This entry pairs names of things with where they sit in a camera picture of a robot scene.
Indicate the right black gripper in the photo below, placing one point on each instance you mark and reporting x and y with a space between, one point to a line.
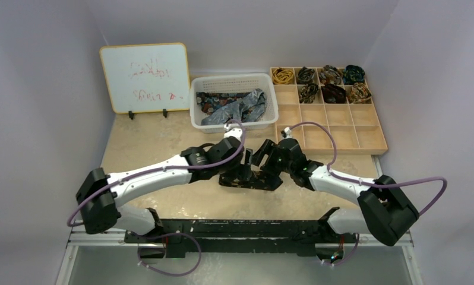
266 156

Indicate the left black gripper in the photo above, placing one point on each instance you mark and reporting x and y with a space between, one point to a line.
241 171

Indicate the black floral tie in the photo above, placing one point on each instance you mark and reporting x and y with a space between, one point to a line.
262 181

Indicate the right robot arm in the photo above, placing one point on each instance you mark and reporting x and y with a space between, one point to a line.
383 210

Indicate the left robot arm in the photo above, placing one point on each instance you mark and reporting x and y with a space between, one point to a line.
103 197

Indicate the grey blue patterned tie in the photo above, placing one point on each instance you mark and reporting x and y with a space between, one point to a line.
249 109

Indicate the white plastic basket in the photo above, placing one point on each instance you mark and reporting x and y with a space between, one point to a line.
235 83

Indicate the dark colourful patterned tie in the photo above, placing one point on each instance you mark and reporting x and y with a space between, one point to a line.
210 102

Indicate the yellow rolled tie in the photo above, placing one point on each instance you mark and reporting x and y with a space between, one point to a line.
282 76

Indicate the dark olive rolled tie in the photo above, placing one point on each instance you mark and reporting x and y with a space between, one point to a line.
305 75

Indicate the dark maroon rolled tie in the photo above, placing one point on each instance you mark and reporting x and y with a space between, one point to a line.
333 94

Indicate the brown patterned rolled tie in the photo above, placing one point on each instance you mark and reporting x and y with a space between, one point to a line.
330 75

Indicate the orange brown rolled tie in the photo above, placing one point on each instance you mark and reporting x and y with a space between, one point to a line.
359 94

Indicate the dark green rolled tie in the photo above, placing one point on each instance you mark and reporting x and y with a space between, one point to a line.
352 74

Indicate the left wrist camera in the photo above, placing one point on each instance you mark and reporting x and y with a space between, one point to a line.
233 132

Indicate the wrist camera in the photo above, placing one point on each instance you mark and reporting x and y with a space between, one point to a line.
233 132
286 133

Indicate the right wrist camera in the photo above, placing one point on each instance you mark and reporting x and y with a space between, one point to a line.
286 133

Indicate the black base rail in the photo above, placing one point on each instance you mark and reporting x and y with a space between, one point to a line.
275 227

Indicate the white whiteboard orange frame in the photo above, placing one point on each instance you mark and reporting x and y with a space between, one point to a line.
146 78

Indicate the aluminium rail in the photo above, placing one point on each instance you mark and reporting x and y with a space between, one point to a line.
122 237

